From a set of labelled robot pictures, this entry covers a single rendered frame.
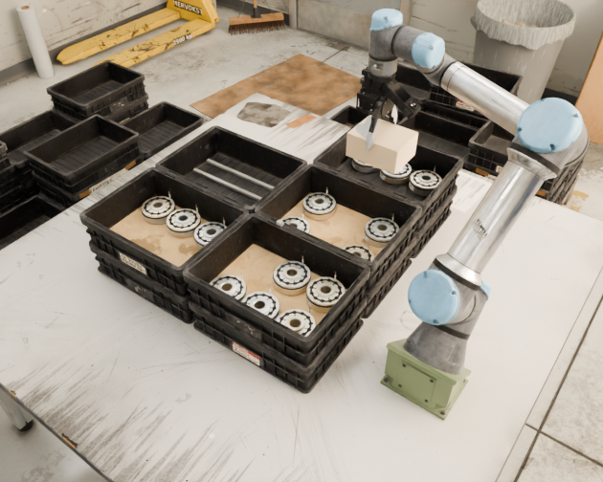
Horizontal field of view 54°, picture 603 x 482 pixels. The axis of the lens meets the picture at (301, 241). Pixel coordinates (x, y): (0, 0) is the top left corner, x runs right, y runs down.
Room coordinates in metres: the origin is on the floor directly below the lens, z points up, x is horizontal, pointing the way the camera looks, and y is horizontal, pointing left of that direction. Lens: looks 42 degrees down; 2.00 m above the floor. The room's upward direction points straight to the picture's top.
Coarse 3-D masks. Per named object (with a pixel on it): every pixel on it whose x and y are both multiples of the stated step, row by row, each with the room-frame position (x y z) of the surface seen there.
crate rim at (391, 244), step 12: (324, 168) 1.51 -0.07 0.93; (348, 180) 1.45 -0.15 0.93; (276, 192) 1.39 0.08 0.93; (384, 192) 1.39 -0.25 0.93; (264, 204) 1.33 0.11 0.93; (408, 204) 1.33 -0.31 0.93; (264, 216) 1.27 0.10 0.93; (420, 216) 1.30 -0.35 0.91; (288, 228) 1.23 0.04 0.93; (408, 228) 1.23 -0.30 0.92; (396, 240) 1.18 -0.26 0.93; (348, 252) 1.13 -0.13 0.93; (384, 252) 1.13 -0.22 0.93; (372, 264) 1.08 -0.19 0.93
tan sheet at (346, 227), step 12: (300, 204) 1.45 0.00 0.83; (336, 204) 1.45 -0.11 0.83; (288, 216) 1.39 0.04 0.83; (300, 216) 1.39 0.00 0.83; (336, 216) 1.39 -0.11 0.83; (348, 216) 1.39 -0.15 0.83; (360, 216) 1.39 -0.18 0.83; (312, 228) 1.34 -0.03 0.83; (324, 228) 1.34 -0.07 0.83; (336, 228) 1.34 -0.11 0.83; (348, 228) 1.34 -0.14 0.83; (360, 228) 1.34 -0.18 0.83; (324, 240) 1.28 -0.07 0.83; (336, 240) 1.28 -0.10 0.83; (348, 240) 1.28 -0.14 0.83; (360, 240) 1.28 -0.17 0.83; (372, 252) 1.23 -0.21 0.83
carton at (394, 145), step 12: (384, 120) 1.48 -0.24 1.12; (348, 132) 1.42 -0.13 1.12; (384, 132) 1.42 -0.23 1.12; (396, 132) 1.42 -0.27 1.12; (408, 132) 1.42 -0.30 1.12; (348, 144) 1.41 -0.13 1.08; (360, 144) 1.39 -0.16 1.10; (384, 144) 1.35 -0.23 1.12; (396, 144) 1.35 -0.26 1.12; (408, 144) 1.37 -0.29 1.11; (348, 156) 1.41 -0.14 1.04; (360, 156) 1.39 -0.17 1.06; (372, 156) 1.36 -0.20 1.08; (384, 156) 1.34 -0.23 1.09; (396, 156) 1.32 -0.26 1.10; (408, 156) 1.38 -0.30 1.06; (384, 168) 1.34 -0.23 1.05; (396, 168) 1.33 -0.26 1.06
